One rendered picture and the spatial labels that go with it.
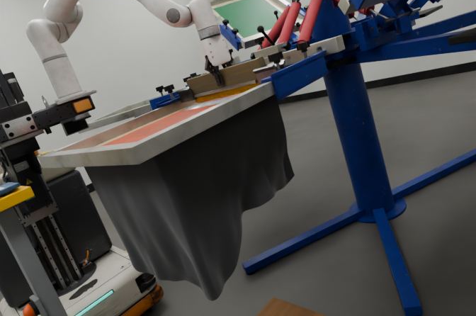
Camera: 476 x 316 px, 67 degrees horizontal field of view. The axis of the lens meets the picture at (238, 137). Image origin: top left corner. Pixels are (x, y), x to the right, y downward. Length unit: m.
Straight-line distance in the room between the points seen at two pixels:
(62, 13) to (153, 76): 4.28
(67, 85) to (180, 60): 4.66
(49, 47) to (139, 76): 4.11
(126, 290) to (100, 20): 4.25
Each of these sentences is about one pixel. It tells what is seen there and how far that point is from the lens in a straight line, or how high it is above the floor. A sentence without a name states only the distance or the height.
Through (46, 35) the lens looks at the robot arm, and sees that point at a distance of 1.58.
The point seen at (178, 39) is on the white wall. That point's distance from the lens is 6.23.
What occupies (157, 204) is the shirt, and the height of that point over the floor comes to 0.80.
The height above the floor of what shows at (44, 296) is 0.67.
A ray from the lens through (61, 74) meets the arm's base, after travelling 1.57.
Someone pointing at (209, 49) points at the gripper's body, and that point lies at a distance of 1.29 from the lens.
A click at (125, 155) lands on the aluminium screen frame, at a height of 0.97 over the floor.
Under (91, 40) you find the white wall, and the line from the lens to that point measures 5.44.
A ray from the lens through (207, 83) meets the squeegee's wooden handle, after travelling 1.38.
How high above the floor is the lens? 1.10
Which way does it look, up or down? 13 degrees down
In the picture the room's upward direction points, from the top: 19 degrees counter-clockwise
